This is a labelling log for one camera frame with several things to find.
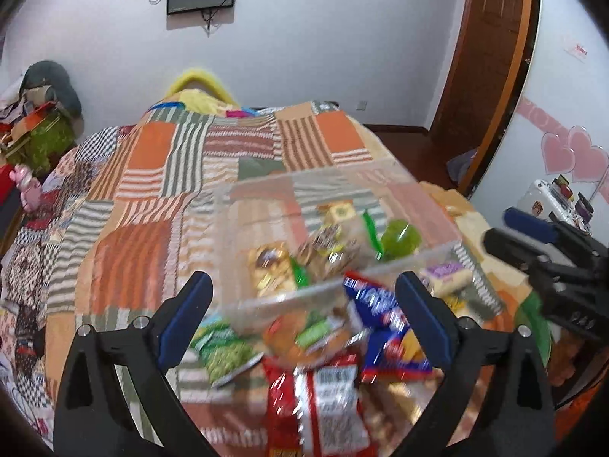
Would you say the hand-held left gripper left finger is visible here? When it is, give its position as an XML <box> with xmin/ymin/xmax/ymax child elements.
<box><xmin>54</xmin><ymin>271</ymin><xmax>214</xmax><ymax>457</ymax></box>

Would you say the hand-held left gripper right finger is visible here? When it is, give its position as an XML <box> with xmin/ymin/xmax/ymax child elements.
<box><xmin>394</xmin><ymin>271</ymin><xmax>555</xmax><ymax>457</ymax></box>

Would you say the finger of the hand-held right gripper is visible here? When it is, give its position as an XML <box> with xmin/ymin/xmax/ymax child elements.
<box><xmin>503</xmin><ymin>206</ymin><xmax>609</xmax><ymax>267</ymax></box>
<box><xmin>482</xmin><ymin>227</ymin><xmax>609</xmax><ymax>341</ymax></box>

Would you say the blue snack packet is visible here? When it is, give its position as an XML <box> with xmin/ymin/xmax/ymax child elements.
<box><xmin>343</xmin><ymin>271</ymin><xmax>435</xmax><ymax>382</ymax></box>

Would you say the clear plastic container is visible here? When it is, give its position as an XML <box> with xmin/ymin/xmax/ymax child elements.
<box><xmin>212</xmin><ymin>166</ymin><xmax>473</xmax><ymax>335</ymax></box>

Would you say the white appliance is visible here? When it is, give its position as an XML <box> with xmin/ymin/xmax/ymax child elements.
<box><xmin>518</xmin><ymin>179</ymin><xmax>579</xmax><ymax>229</ymax></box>

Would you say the green pea snack packet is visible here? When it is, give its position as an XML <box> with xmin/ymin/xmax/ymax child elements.
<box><xmin>189</xmin><ymin>320</ymin><xmax>265</xmax><ymax>389</ymax></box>

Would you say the purple label snack packet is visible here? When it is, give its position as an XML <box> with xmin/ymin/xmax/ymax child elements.
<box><xmin>421</xmin><ymin>259</ymin><xmax>471</xmax><ymax>302</ymax></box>

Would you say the green jelly cup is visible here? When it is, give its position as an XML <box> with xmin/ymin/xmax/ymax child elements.
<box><xmin>381</xmin><ymin>219</ymin><xmax>422</xmax><ymax>262</ymax></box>

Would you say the long green snack packet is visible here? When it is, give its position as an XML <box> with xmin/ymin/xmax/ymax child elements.
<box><xmin>362</xmin><ymin>209</ymin><xmax>385</xmax><ymax>262</ymax></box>

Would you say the gold snack packet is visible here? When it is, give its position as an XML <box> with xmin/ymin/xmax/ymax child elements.
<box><xmin>247</xmin><ymin>243</ymin><xmax>298</xmax><ymax>297</ymax></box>

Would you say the brown cookie packet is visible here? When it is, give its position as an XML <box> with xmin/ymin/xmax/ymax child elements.
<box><xmin>296</xmin><ymin>223</ymin><xmax>363</xmax><ymax>283</ymax></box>

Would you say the orange bread packet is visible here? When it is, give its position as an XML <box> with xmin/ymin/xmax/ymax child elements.
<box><xmin>263</xmin><ymin>308</ymin><xmax>365</xmax><ymax>373</ymax></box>

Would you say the patchwork striped blanket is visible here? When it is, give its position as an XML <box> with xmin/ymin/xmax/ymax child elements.
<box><xmin>0</xmin><ymin>100</ymin><xmax>555</xmax><ymax>457</ymax></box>

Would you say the small green candy packet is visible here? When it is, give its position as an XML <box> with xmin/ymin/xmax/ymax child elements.
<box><xmin>289</xmin><ymin>257</ymin><xmax>311</xmax><ymax>289</ymax></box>

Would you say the red snack packet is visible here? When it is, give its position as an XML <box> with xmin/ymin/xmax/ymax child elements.
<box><xmin>261</xmin><ymin>351</ymin><xmax>379</xmax><ymax>457</ymax></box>

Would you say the yellow white snack packet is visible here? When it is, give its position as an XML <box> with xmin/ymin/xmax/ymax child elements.
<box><xmin>318</xmin><ymin>202</ymin><xmax>356</xmax><ymax>225</ymax></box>

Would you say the brown wooden door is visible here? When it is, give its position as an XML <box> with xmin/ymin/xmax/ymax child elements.
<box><xmin>430</xmin><ymin>0</ymin><xmax>542</xmax><ymax>196</ymax></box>

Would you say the pink plush toy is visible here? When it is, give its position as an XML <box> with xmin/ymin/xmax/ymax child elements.
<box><xmin>10</xmin><ymin>164</ymin><xmax>47</xmax><ymax>213</ymax></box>

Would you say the yellow pillow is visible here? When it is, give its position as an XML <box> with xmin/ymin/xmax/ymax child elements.
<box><xmin>166</xmin><ymin>67</ymin><xmax>241</xmax><ymax>115</ymax></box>

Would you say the grey cap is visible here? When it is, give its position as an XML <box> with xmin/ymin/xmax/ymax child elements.
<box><xmin>20</xmin><ymin>60</ymin><xmax>83</xmax><ymax>115</ymax></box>

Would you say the pink heart wall decal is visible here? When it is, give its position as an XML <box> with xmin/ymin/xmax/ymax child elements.
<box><xmin>541</xmin><ymin>125</ymin><xmax>609</xmax><ymax>184</ymax></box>

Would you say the white red wall sticker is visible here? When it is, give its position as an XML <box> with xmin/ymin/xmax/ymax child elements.
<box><xmin>563</xmin><ymin>35</ymin><xmax>590</xmax><ymax>64</ymax></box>

